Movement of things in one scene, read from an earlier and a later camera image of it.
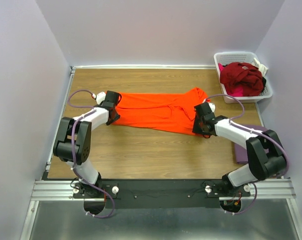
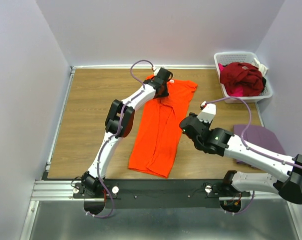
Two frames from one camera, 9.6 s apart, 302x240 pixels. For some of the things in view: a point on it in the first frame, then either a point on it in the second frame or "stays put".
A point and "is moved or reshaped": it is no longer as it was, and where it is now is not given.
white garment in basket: x=262 y=68 stays put
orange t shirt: x=171 y=111 is moved or reshaped
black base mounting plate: x=133 y=193 stays put
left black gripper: x=116 y=118 to x=164 y=93
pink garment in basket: x=234 y=90 stays put
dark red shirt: x=249 y=76 stays put
